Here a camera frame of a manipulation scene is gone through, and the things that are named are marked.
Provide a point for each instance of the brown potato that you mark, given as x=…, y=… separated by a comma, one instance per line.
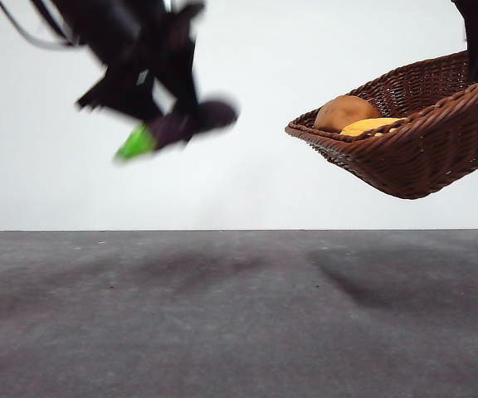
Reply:
x=344, y=112

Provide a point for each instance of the yellow corn cob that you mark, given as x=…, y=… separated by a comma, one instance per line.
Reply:
x=372, y=124

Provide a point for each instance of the purple eggplant with green stem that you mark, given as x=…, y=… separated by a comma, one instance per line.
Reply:
x=214, y=114

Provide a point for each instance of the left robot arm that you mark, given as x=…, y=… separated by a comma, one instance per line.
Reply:
x=123, y=29

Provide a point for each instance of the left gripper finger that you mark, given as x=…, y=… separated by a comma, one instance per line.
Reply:
x=123, y=93
x=187, y=79

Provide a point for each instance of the brown wicker basket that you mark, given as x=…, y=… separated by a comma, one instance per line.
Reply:
x=421, y=157

